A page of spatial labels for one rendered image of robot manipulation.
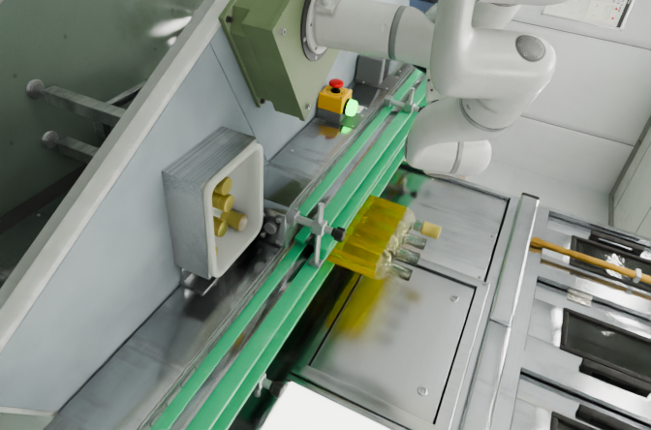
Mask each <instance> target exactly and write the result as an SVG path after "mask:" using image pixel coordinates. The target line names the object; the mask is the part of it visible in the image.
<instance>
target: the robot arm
mask: <svg viewBox="0 0 651 430"><path fill-rule="evenodd" d="M567 1H570V0H439V1H438V8H437V14H436V19H435V21H434V23H433V22H432V21H431V20H430V19H429V18H428V17H427V16H426V15H425V14H424V13H423V12H422V11H420V10H419V9H417V8H414V7H410V6H405V5H397V4H391V3H386V2H379V1H373V0H311V3H310V6H309V10H308V14H307V20H306V39H307V44H308V46H309V48H310V50H311V51H312V52H313V53H316V54H320V53H322V52H324V51H325V50H326V48H327V47H330V48H335V49H340V50H346V51H350V52H355V53H360V54H365V55H370V56H375V57H380V58H386V59H390V60H395V61H400V62H404V63H409V64H413V66H414V67H415V68H417V69H418V70H420V71H422V72H423V73H425V74H426V88H425V93H426V102H427V103H428V106H426V107H424V108H423V109H422V110H421V111H420V112H419V113H418V114H417V116H416V118H415V120H414V122H413V124H412V126H411V128H410V130H409V133H408V135H407V136H406V141H405V144H404V156H405V159H406V161H407V163H408V164H409V165H410V166H411V167H413V168H416V169H423V172H424V173H425V174H427V175H429V176H433V177H436V178H437V177H438V178H445V179H454V178H458V177H459V176H476V175H478V174H480V173H482V172H483V171H484V170H485V169H486V168H487V166H488V164H489V162H490V159H491V145H490V143H489V141H488V139H491V138H497V137H499V136H500V135H502V134H503V133H505V132H506V131H507V130H508V129H509V128H510V127H511V125H512V124H513V123H514V122H515V121H516V119H517V118H518V117H519V116H520V115H521V114H522V113H523V111H524V110H525V109H526V108H527V107H528V106H530V105H531V104H532V102H533V101H534V100H535V99H536V98H537V97H538V96H539V94H540V93H541V92H542V91H543V90H544V88H545V87H546V86H547V84H548V83H549V82H550V80H551V78H552V76H553V75H554V72H555V68H556V54H555V51H554V49H553V47H552V46H551V44H550V43H549V42H548V41H547V40H546V39H544V38H542V37H541V36H539V35H536V34H533V33H530V32H525V31H518V30H504V29H505V28H506V27H507V25H508V24H509V22H510V21H511V20H512V18H513V17H514V15H515V14H516V12H517V11H518V10H519V9H520V7H521V6H522V5H532V6H547V5H555V4H560V3H564V2H567Z"/></svg>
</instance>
